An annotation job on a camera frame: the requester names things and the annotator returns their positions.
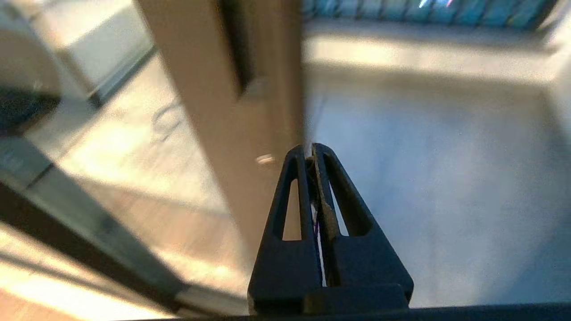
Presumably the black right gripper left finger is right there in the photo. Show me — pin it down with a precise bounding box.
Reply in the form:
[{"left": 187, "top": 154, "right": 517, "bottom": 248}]
[{"left": 248, "top": 145, "right": 325, "bottom": 313}]

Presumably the black balcony railing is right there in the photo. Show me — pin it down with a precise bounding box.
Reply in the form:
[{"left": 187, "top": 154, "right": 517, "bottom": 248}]
[{"left": 303, "top": 0, "right": 558, "bottom": 31}]

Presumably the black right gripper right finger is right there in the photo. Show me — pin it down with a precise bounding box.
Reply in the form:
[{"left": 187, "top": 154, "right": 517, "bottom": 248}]
[{"left": 311, "top": 143, "right": 414, "bottom": 300}]

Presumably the brown framed sliding glass door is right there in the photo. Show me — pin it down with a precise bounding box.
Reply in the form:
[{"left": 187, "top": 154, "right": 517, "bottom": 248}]
[{"left": 0, "top": 0, "right": 308, "bottom": 295}]

